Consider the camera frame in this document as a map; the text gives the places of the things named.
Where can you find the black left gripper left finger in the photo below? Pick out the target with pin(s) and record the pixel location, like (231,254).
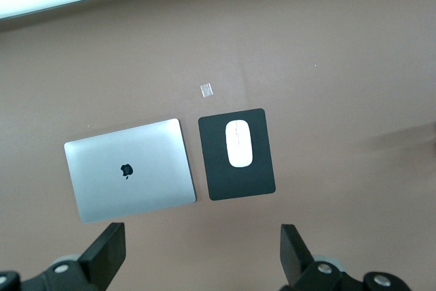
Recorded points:
(105,257)

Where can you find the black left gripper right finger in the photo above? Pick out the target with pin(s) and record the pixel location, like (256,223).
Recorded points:
(299,263)

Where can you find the white computer mouse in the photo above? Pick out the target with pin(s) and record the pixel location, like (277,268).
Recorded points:
(238,144)

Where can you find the black mouse pad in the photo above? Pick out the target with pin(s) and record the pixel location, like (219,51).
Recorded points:
(238,185)

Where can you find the silver laptop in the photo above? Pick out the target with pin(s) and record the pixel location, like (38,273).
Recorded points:
(129,148)

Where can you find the small clear tape piece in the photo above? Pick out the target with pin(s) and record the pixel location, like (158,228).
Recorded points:
(206,90)

